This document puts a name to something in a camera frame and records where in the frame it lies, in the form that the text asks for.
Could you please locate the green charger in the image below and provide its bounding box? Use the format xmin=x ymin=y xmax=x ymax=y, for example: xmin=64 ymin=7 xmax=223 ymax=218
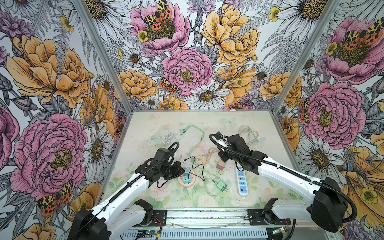
xmin=215 ymin=180 xmax=228 ymax=192

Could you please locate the aluminium corner post left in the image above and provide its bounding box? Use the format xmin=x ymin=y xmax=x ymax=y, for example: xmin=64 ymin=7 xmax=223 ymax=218
xmin=74 ymin=1 xmax=134 ymax=116

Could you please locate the aluminium corner post right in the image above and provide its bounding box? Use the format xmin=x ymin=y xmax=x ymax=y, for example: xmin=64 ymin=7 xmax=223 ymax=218
xmin=271 ymin=1 xmax=340 ymax=114

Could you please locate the aluminium corner post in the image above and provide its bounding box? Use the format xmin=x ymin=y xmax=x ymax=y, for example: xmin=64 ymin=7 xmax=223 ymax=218
xmin=74 ymin=1 xmax=134 ymax=116
xmin=271 ymin=1 xmax=340 ymax=114

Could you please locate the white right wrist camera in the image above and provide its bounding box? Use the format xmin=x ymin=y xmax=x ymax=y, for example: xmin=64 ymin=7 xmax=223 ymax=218
xmin=213 ymin=136 xmax=229 ymax=148

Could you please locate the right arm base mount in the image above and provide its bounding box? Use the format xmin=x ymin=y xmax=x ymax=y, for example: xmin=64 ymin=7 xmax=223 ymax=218
xmin=246 ymin=209 xmax=291 ymax=226

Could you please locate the pink USB cable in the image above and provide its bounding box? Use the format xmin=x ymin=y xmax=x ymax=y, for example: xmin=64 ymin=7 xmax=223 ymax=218
xmin=188 ymin=145 xmax=221 ymax=163

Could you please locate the black USB cable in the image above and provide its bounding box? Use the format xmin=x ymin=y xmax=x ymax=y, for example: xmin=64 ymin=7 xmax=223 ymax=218
xmin=183 ymin=155 xmax=208 ymax=183

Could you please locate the pink charger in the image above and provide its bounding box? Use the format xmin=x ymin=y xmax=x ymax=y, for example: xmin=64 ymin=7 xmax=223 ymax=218
xmin=216 ymin=161 xmax=226 ymax=171

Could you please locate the green USB cable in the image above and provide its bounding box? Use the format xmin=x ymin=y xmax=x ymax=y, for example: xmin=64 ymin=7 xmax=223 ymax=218
xmin=179 ymin=124 xmax=206 ymax=142

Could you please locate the lilac USB cable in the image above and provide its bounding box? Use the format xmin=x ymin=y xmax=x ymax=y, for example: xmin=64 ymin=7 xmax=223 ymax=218
xmin=160 ymin=131 xmax=179 ymax=146

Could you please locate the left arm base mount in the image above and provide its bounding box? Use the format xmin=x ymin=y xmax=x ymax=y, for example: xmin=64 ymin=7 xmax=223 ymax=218
xmin=139 ymin=210 xmax=168 ymax=227

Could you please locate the white blue power strip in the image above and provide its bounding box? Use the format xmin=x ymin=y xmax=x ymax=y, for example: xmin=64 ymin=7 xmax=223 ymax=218
xmin=236 ymin=170 xmax=249 ymax=197

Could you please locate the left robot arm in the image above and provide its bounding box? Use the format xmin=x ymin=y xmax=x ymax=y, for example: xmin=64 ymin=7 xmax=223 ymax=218
xmin=68 ymin=142 xmax=185 ymax=240

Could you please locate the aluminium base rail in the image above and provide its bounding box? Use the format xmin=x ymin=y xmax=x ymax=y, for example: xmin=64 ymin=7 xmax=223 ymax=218
xmin=79 ymin=206 xmax=334 ymax=230

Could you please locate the white power strip cord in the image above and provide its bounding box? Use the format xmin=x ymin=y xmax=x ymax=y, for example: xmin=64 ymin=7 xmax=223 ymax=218
xmin=236 ymin=124 xmax=259 ymax=145

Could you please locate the round pink power socket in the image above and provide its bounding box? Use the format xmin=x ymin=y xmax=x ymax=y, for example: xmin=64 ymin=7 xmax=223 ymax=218
xmin=178 ymin=175 xmax=196 ymax=188

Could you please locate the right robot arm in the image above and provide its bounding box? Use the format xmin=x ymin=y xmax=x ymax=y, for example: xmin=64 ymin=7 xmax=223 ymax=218
xmin=209 ymin=132 xmax=358 ymax=233

